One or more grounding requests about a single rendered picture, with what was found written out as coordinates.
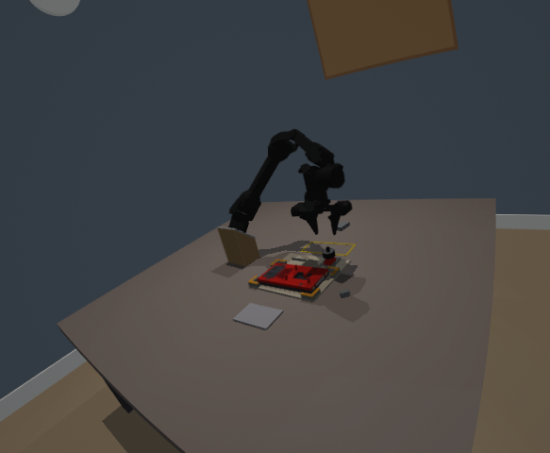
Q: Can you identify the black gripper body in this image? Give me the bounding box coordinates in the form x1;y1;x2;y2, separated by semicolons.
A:
291;187;352;216

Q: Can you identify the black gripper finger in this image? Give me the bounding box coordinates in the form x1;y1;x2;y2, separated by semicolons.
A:
328;214;340;235
306;218;318;235

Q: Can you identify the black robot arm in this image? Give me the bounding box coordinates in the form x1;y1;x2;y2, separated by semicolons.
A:
228;129;344;233

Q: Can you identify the black tyre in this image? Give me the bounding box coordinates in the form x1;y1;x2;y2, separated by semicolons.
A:
323;248;335;260

